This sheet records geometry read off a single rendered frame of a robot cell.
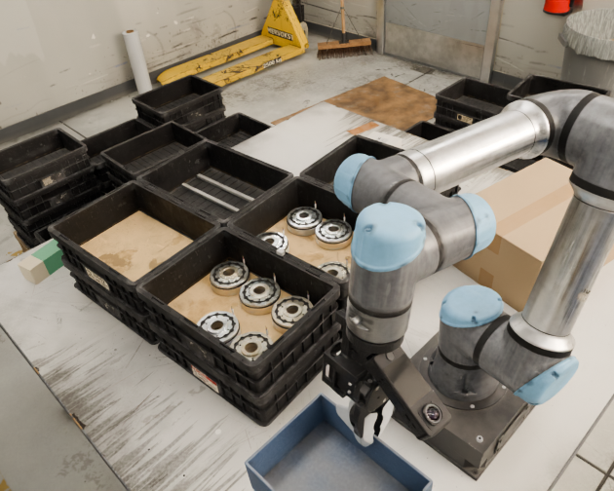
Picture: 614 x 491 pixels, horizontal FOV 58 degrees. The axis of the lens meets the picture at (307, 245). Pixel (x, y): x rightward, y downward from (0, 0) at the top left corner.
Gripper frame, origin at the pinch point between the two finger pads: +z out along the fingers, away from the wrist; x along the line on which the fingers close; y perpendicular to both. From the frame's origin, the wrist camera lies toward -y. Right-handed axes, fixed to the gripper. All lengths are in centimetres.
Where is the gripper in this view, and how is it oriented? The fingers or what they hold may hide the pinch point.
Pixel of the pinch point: (372, 439)
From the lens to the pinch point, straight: 82.8
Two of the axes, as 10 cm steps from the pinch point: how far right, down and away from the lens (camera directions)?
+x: -7.3, 3.6, -5.7
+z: -0.3, 8.3, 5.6
